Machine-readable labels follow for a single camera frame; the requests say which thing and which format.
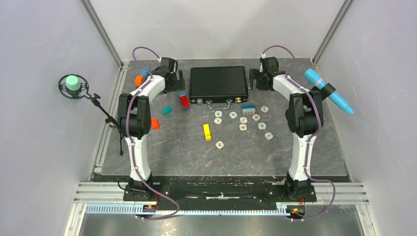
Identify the black poker chip case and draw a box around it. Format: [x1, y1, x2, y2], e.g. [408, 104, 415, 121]
[189, 66, 249, 106]

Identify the blue 10 poker chip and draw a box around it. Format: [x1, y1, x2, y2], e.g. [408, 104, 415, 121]
[229, 112, 237, 119]
[214, 111, 222, 118]

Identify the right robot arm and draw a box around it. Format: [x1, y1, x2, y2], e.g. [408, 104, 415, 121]
[249, 57, 323, 202]

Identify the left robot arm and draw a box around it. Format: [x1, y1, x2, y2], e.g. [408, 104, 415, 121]
[117, 57, 185, 201]

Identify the red blue lego block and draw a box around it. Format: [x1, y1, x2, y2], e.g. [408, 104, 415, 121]
[179, 92, 190, 110]

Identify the teal block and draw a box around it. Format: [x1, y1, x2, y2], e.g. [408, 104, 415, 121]
[161, 106, 173, 116]

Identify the blue orange toy car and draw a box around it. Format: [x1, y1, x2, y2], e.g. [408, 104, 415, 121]
[135, 66, 150, 88]

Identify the blue grey lego block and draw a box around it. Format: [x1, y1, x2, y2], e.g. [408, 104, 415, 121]
[241, 105, 256, 116]

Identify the grey poker chip far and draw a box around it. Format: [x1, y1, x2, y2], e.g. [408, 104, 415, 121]
[261, 106, 269, 113]

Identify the grey poker chip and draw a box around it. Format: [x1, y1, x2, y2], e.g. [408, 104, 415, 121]
[265, 132, 273, 140]
[261, 106, 269, 113]

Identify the orange block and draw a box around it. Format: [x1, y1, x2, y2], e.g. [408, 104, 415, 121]
[151, 118, 160, 130]

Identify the yellow arch block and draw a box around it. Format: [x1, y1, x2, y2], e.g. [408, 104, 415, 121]
[203, 124, 211, 141]

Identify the red 100 poker chip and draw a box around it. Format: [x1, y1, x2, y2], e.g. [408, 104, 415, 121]
[239, 123, 247, 131]

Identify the blue microphone on stand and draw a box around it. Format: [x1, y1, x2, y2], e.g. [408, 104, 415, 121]
[304, 68, 354, 115]

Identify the red poker chip near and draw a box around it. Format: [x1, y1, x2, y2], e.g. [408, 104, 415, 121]
[215, 141, 224, 149]

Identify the green microphone on stand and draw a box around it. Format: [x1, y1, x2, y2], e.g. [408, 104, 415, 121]
[58, 74, 124, 155]

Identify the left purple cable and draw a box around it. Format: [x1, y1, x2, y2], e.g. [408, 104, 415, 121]
[125, 46, 180, 221]

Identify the purple cable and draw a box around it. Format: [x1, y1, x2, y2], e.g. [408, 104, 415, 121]
[261, 45, 336, 222]
[125, 46, 180, 221]

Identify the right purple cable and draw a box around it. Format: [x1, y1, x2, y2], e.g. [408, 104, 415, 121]
[261, 45, 336, 222]

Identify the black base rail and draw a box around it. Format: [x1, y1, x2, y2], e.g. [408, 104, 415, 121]
[123, 176, 317, 211]

